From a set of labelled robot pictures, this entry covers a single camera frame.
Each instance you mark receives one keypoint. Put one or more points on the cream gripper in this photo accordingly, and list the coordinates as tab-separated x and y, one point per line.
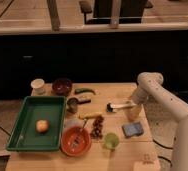
132	111

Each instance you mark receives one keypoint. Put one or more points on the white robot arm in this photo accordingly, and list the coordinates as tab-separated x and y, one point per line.
150	83

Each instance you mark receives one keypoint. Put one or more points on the green plastic cup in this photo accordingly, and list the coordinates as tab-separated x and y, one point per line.
111	141

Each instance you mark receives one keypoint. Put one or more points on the white paper cup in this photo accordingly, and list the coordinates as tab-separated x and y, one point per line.
38	86

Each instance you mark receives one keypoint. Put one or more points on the blue sponge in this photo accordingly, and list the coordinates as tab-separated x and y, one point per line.
132	129

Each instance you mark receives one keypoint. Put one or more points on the purple grape bunch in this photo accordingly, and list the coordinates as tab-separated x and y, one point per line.
97	127

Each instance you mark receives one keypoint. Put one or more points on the green chili pepper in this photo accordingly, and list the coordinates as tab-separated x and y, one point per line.
84	90

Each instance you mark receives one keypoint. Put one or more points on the orange plastic bowl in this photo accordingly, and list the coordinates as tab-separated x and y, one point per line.
75	141

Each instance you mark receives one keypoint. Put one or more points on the dark red bowl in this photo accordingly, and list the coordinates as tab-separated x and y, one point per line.
62	87

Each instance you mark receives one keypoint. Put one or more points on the yellow apple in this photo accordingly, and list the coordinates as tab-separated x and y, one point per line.
42	126

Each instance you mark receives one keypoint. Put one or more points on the green plastic tray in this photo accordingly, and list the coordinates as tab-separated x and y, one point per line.
24	136

